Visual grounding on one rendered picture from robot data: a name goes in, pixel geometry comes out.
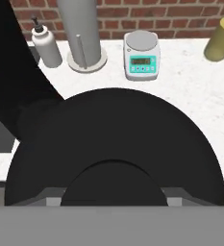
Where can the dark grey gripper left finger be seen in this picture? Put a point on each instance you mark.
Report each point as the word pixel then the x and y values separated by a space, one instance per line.
pixel 49 195

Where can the yellow-green jar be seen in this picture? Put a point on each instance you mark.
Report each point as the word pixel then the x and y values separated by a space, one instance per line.
pixel 219 40

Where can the white soap dispenser bottle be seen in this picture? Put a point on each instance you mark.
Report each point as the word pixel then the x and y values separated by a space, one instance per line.
pixel 47 48

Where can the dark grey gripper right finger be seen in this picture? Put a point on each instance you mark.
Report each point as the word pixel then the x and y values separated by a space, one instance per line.
pixel 177 196

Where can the white and teal kitchen scale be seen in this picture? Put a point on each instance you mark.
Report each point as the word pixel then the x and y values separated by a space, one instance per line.
pixel 141 54

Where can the grey paper towel holder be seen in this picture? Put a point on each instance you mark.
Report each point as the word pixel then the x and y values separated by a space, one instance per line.
pixel 81 32

